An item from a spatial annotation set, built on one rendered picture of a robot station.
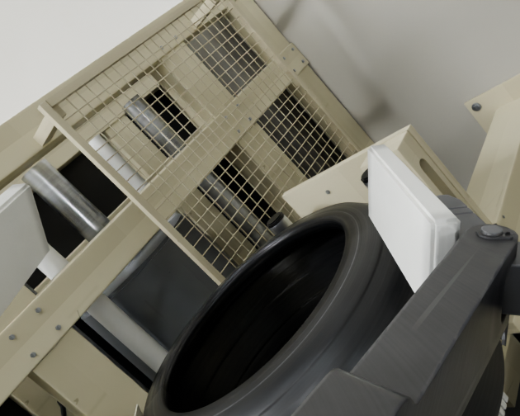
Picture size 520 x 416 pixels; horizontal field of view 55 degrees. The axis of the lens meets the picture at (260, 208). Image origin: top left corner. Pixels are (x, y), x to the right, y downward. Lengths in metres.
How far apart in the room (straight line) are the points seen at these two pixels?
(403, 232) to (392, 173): 0.02
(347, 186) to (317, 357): 0.53
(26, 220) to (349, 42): 1.68
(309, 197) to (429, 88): 0.82
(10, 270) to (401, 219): 0.13
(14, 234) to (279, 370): 0.46
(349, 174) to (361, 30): 0.85
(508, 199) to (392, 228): 1.18
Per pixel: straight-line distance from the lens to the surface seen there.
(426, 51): 1.76
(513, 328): 0.98
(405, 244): 0.16
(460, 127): 1.87
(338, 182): 1.05
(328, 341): 0.59
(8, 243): 0.19
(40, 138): 1.27
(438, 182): 0.95
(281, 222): 1.05
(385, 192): 0.17
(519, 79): 1.74
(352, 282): 0.64
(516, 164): 1.45
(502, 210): 1.31
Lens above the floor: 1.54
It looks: 37 degrees down
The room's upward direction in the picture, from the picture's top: 143 degrees counter-clockwise
